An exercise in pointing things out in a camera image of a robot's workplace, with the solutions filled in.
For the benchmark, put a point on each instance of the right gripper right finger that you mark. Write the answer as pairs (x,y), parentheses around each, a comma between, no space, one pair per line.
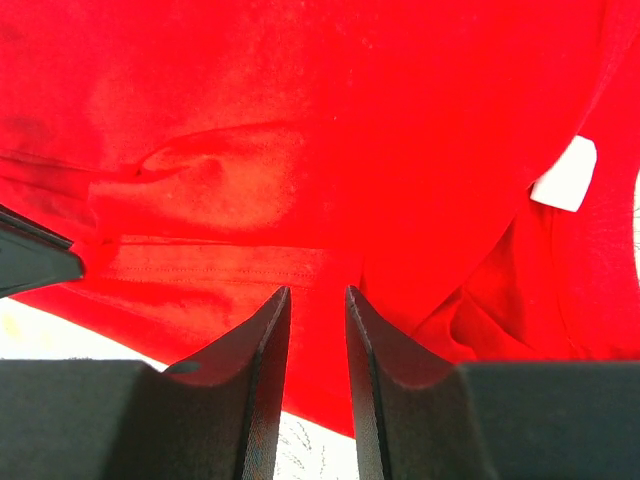
(418,416)

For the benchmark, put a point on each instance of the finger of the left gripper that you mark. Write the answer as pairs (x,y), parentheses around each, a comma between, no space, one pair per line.
(33,256)

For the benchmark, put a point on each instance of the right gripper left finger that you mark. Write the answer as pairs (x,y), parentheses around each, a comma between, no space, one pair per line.
(213,415)

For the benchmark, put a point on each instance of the red t shirt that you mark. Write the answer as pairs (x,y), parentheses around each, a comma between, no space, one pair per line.
(469,165)

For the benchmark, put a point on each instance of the floral table cloth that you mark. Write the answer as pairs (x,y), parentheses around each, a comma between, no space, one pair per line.
(50,330)

